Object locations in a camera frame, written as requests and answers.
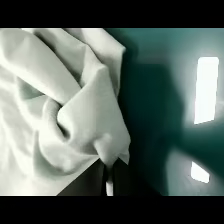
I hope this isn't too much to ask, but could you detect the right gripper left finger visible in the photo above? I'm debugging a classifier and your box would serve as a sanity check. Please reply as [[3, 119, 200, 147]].
[[57, 159, 110, 197]]

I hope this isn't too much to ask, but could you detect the white shirt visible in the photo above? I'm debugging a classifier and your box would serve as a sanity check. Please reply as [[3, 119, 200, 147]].
[[0, 27, 132, 197]]

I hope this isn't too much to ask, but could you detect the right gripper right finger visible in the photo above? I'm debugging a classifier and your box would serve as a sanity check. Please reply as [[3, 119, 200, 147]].
[[111, 158, 158, 197]]

